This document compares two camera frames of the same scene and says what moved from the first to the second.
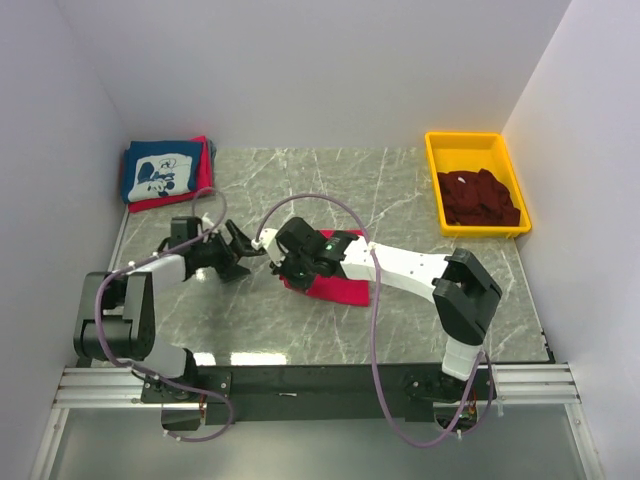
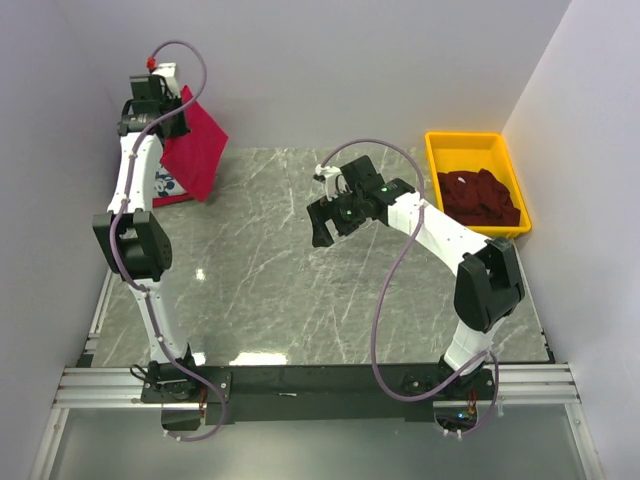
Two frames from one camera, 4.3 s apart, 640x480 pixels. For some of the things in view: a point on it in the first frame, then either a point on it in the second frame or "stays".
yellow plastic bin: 476,185 stays
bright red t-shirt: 333,286 → 193,157
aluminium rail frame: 549,384 stays
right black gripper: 283,271 → 323,211
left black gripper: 238,247 → 182,128
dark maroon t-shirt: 476,199 stays
